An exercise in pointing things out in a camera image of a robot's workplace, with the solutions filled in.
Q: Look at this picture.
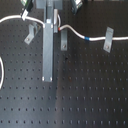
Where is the long grey gripper finger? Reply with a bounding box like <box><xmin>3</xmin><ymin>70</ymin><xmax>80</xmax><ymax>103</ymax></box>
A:
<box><xmin>42</xmin><ymin>9</ymin><xmax>53</xmax><ymax>82</ymax></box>

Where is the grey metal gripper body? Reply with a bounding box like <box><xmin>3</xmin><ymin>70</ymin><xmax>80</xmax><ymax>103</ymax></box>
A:
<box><xmin>36</xmin><ymin>0</ymin><xmax>63</xmax><ymax>10</ymax></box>

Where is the short grey gripper finger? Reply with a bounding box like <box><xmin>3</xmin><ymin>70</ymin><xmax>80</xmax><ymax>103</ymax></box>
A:
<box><xmin>54</xmin><ymin>9</ymin><xmax>59</xmax><ymax>33</ymax></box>

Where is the white cable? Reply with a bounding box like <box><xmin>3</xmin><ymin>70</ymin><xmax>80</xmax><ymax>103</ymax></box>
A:
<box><xmin>0</xmin><ymin>15</ymin><xmax>128</xmax><ymax>43</ymax></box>
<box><xmin>0</xmin><ymin>58</ymin><xmax>6</xmax><ymax>90</ymax></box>

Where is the green white fixture top left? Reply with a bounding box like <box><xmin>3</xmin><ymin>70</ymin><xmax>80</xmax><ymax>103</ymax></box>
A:
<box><xmin>20</xmin><ymin>0</ymin><xmax>34</xmax><ymax>19</ymax></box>

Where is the black fixture top right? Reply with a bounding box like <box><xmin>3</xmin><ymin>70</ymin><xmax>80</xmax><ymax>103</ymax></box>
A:
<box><xmin>70</xmin><ymin>0</ymin><xmax>88</xmax><ymax>11</ymax></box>

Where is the left metal cable clip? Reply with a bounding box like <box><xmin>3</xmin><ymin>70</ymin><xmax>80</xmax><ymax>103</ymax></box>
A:
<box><xmin>24</xmin><ymin>24</ymin><xmax>38</xmax><ymax>44</ymax></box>

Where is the metal cable clip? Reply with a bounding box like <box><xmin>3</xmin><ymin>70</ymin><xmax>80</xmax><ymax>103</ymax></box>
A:
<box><xmin>103</xmin><ymin>27</ymin><xmax>114</xmax><ymax>53</ymax></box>
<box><xmin>24</xmin><ymin>24</ymin><xmax>38</xmax><ymax>44</ymax></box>
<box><xmin>61</xmin><ymin>29</ymin><xmax>68</xmax><ymax>51</ymax></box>

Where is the middle metal cable clip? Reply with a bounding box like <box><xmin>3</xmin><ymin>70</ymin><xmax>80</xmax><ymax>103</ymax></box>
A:
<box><xmin>61</xmin><ymin>29</ymin><xmax>68</xmax><ymax>51</ymax></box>

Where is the right metal cable clip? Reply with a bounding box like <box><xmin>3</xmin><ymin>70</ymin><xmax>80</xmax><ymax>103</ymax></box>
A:
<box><xmin>103</xmin><ymin>27</ymin><xmax>114</xmax><ymax>53</ymax></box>

